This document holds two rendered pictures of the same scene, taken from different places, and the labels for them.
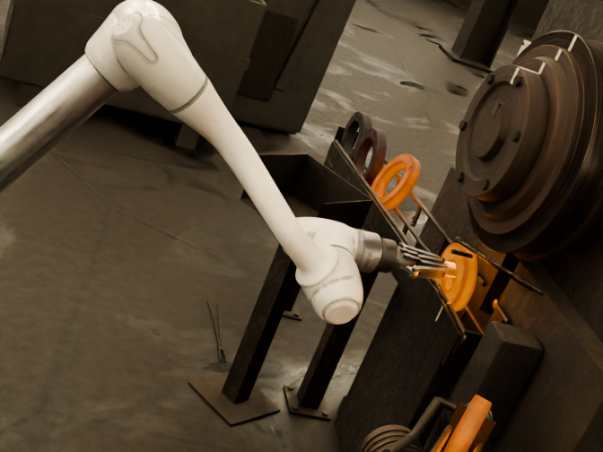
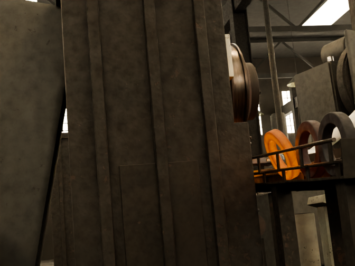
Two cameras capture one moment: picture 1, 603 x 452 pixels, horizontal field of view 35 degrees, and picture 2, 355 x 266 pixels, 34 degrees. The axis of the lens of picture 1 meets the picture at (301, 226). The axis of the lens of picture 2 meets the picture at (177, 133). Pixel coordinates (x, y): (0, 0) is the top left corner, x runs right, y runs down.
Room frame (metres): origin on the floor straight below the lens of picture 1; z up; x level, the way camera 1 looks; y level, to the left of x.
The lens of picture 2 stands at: (4.66, -0.29, 0.45)
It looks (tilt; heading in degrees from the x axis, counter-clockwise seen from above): 10 degrees up; 188
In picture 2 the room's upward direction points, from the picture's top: 5 degrees counter-clockwise
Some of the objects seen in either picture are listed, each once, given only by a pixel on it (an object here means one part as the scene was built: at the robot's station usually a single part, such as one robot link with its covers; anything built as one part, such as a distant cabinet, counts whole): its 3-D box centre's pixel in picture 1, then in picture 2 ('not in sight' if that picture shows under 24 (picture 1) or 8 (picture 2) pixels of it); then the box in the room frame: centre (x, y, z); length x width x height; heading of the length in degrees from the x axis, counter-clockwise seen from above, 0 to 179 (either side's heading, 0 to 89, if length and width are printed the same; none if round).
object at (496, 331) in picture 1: (493, 382); not in sight; (1.73, -0.48, 0.68); 0.11 x 0.08 x 0.24; 108
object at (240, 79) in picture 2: (538, 145); (226, 92); (1.94, -0.39, 1.11); 0.47 x 0.06 x 0.47; 18
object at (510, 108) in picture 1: (497, 133); (246, 91); (1.91, -0.30, 1.11); 0.28 x 0.06 x 0.28; 18
